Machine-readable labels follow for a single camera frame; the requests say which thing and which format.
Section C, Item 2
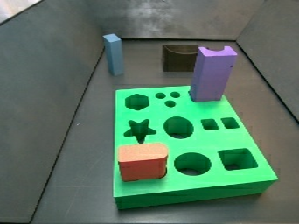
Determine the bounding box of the red rounded block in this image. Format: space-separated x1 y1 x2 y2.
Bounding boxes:
117 143 169 181

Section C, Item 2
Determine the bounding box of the green shape sorter board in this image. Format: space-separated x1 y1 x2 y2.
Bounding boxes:
114 86 278 209

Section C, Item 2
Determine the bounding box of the purple notched block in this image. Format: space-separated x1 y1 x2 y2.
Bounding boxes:
190 46 238 102

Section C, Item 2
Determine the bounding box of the blue rectangular block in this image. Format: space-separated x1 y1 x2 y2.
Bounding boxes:
103 34 125 76

